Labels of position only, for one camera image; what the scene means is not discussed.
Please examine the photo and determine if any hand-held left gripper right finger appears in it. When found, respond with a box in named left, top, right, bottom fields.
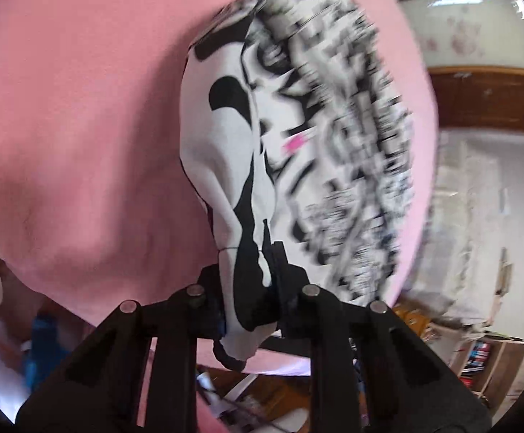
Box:
left=264, top=241, right=493, bottom=433

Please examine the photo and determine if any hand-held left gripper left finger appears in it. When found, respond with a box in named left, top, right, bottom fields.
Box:
left=16, top=265, right=226, bottom=433

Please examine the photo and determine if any white black printed garment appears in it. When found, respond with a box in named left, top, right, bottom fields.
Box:
left=178, top=0, right=416, bottom=373

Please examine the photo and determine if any blue cloth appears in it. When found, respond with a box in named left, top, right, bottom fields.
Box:
left=23, top=316, right=78, bottom=393

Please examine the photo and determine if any white patterned cloth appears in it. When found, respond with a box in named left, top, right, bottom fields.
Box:
left=406, top=135, right=515, bottom=325

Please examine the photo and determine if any pink bed blanket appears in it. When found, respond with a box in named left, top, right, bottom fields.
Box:
left=0, top=0, right=441, bottom=433

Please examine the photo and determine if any wooden bookshelf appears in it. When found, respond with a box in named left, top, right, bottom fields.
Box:
left=447, top=334, right=524, bottom=398

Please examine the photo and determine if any wooden door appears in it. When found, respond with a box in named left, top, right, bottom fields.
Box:
left=427, top=67, right=524, bottom=135

